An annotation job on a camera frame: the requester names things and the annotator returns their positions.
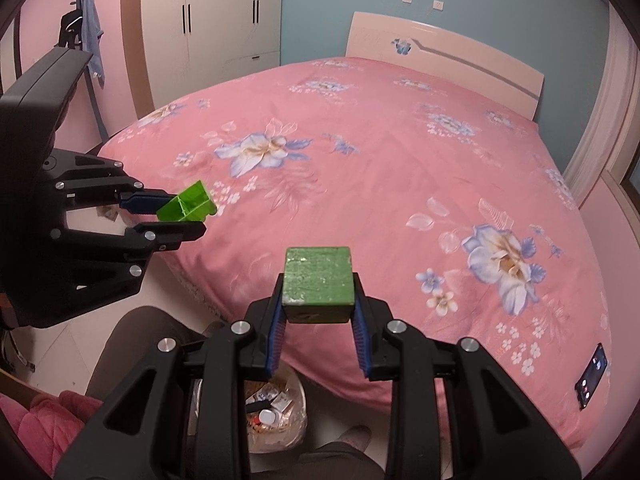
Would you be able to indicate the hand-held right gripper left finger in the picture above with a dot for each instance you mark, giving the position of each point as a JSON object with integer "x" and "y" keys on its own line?
{"x": 275, "y": 330}

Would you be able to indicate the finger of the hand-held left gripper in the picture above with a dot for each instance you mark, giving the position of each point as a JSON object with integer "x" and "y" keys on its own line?
{"x": 165, "y": 235}
{"x": 140, "y": 202}

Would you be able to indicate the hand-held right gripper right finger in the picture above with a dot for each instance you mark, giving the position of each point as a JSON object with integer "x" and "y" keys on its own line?
{"x": 361, "y": 340}

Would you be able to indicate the green plastic piece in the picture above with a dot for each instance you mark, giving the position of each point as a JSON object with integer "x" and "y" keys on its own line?
{"x": 185, "y": 205}

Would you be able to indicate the green wooden block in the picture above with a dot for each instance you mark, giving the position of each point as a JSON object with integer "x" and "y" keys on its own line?
{"x": 317, "y": 275}

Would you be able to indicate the white plastic bag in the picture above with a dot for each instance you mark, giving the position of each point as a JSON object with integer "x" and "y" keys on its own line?
{"x": 295, "y": 410}

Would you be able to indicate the white bottle cap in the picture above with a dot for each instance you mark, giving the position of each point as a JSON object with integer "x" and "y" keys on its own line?
{"x": 268, "y": 416}

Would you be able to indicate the person's right foot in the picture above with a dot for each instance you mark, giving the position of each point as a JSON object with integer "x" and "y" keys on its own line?
{"x": 356, "y": 437}

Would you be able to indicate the black coat stand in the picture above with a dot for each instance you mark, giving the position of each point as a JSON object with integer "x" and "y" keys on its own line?
{"x": 70, "y": 25}

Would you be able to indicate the blue hanging towel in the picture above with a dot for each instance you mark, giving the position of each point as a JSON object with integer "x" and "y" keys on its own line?
{"x": 92, "y": 25}

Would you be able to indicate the person's right leg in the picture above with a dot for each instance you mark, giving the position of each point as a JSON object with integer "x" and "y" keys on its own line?
{"x": 340, "y": 465}

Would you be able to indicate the pink floral bed sheet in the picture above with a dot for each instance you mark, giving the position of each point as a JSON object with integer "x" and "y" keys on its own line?
{"x": 380, "y": 160}

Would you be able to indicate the cream wardrobe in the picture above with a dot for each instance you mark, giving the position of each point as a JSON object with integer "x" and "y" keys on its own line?
{"x": 220, "y": 10}

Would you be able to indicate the pink quilted cushion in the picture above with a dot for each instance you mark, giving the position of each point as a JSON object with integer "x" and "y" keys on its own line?
{"x": 40, "y": 425}

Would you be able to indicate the black smartphone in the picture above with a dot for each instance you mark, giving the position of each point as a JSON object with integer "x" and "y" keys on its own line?
{"x": 592, "y": 375}

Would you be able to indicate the pale pink headboard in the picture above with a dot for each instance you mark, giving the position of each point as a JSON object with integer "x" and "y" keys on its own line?
{"x": 450, "y": 60}

